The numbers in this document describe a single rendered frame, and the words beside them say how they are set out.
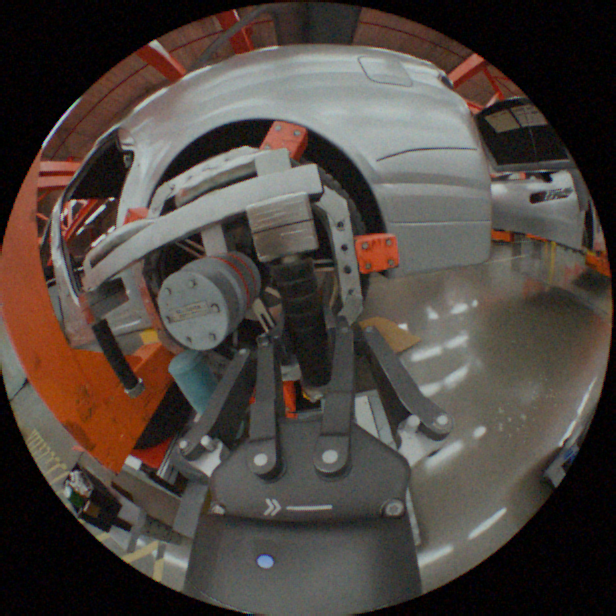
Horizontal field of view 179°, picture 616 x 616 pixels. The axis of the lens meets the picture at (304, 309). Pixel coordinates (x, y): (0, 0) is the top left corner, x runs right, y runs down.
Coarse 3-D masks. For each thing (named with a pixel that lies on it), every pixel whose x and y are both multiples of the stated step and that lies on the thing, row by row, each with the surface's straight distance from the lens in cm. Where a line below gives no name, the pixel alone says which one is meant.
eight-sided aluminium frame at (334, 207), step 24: (192, 168) 47; (168, 192) 49; (336, 216) 38; (336, 240) 38; (144, 264) 55; (336, 264) 39; (144, 288) 57; (360, 288) 41; (336, 312) 43; (360, 312) 42; (168, 336) 59; (216, 360) 59
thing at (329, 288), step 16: (320, 224) 52; (192, 240) 57; (240, 240) 51; (176, 256) 66; (192, 256) 74; (256, 256) 54; (272, 272) 50; (272, 288) 51; (320, 288) 70; (336, 288) 48; (256, 304) 53; (272, 320) 54; (240, 336) 69; (256, 336) 69; (224, 352) 62
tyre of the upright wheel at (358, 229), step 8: (224, 152) 55; (208, 160) 56; (304, 160) 50; (320, 168) 49; (328, 176) 48; (328, 184) 47; (336, 184) 48; (336, 192) 47; (344, 192) 48; (352, 208) 47; (352, 216) 47; (360, 216) 48; (352, 224) 47; (360, 224) 48; (352, 232) 47; (360, 232) 47; (160, 256) 62; (160, 264) 63; (160, 272) 63; (160, 280) 64; (360, 280) 49; (368, 280) 50; (368, 288) 51; (216, 352) 64
